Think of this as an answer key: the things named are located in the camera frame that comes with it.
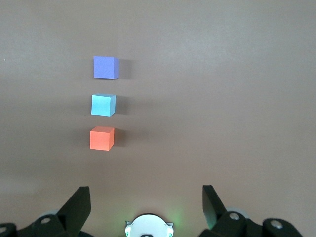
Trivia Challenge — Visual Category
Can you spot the light blue foam block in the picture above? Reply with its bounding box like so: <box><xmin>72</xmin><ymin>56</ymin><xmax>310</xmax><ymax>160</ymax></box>
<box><xmin>90</xmin><ymin>93</ymin><xmax>117</xmax><ymax>117</ymax></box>

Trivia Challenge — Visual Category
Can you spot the purple foam block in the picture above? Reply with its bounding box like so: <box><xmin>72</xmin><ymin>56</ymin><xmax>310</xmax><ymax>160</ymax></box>
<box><xmin>93</xmin><ymin>56</ymin><xmax>120</xmax><ymax>80</ymax></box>

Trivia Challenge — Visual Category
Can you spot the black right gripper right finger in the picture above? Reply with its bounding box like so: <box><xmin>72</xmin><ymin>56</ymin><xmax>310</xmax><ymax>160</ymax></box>
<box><xmin>199</xmin><ymin>185</ymin><xmax>303</xmax><ymax>237</ymax></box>

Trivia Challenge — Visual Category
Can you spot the orange foam block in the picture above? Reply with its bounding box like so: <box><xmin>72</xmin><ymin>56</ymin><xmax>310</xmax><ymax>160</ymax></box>
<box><xmin>89</xmin><ymin>126</ymin><xmax>115</xmax><ymax>151</ymax></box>

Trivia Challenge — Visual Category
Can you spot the brown table mat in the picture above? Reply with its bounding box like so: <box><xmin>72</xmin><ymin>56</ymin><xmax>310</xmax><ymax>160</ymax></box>
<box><xmin>0</xmin><ymin>0</ymin><xmax>316</xmax><ymax>237</ymax></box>

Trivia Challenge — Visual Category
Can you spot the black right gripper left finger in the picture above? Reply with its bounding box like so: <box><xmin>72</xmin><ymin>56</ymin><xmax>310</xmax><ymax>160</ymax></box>
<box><xmin>0</xmin><ymin>186</ymin><xmax>91</xmax><ymax>237</ymax></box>

